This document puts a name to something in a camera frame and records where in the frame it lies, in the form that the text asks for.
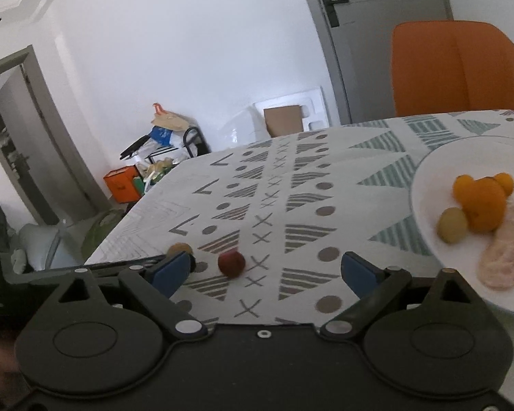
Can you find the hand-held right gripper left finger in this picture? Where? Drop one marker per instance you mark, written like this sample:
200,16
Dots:
171,272

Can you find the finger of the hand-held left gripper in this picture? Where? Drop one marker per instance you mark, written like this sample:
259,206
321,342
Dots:
111,264

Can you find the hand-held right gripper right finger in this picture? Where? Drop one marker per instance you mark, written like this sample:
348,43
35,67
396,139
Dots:
360,272

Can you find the yellow-green plum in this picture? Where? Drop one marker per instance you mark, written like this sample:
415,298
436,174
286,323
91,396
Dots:
179,248

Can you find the red plum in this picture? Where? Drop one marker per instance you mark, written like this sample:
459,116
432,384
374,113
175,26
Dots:
231,263

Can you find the green plum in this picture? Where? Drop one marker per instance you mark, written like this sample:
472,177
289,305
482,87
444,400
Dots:
452,224

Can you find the white plate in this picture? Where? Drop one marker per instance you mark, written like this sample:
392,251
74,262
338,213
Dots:
434,175

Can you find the small orange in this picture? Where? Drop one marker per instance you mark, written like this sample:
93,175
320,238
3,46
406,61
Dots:
504,182
463,186

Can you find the large orange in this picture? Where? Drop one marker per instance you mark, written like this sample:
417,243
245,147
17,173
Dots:
484,209

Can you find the green camouflage cloth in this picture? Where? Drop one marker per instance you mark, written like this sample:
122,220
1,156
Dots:
103,231

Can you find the pale blue pillow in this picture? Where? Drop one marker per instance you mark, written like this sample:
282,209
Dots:
43,246

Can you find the orange box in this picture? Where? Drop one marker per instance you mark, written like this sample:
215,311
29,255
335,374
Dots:
122,184

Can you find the green bag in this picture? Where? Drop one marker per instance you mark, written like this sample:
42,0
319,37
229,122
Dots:
138,185

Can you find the patterned tablecloth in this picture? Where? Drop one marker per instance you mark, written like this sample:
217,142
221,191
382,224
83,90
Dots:
347,171

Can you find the white box with black stripes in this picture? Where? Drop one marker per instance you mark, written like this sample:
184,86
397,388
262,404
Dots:
160,154

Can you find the black flat item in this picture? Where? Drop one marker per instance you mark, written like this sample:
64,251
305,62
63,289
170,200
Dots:
132,147

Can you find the blue and white plastic bag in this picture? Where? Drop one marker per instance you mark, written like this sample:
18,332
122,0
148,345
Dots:
162,135

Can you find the black cart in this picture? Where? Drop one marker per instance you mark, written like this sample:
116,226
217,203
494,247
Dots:
195,137

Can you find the brown paper bag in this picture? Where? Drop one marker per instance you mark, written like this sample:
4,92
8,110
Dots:
170,120

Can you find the clear plastic bag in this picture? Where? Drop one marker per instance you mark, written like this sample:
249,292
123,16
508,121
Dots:
239,130

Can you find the white foam panel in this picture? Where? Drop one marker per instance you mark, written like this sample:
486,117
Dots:
313,111

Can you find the cardboard piece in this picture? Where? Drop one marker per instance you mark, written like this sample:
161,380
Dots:
284,120

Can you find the grey door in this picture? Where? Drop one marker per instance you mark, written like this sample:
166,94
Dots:
368,55

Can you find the orange chair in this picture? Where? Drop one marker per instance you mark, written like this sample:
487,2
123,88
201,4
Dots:
458,68

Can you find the grey doorway frame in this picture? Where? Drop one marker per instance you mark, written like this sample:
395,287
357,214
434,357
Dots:
47,107

